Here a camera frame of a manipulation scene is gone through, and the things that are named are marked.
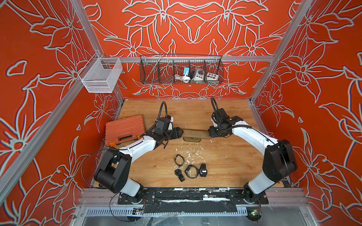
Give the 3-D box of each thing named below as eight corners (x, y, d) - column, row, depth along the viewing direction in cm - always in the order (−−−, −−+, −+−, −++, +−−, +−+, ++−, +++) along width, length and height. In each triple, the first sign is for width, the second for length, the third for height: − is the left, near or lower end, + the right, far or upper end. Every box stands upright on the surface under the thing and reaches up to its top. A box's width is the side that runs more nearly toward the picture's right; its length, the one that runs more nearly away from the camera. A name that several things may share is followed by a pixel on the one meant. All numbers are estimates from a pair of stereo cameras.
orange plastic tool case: (107, 148, 93) (104, 144, 89) (108, 125, 105) (105, 120, 101) (146, 137, 98) (145, 134, 94) (143, 117, 110) (141, 112, 106)
